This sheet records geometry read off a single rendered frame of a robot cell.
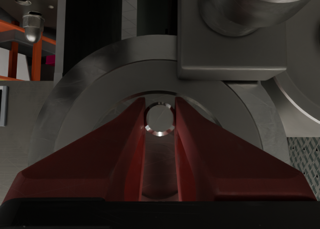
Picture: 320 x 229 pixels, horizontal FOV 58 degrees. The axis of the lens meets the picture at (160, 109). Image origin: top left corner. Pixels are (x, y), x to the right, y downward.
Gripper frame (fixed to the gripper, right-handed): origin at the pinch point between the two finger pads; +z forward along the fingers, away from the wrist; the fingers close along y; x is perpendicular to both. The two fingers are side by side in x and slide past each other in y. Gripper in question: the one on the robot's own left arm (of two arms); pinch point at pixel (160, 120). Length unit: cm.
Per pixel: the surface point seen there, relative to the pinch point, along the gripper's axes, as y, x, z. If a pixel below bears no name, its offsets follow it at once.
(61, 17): 6.0, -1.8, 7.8
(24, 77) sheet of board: 186, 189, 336
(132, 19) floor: 29, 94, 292
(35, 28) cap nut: 21.3, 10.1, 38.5
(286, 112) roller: -7.9, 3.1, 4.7
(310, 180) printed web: -17.6, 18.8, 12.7
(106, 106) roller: 2.9, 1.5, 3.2
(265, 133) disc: -6.0, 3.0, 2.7
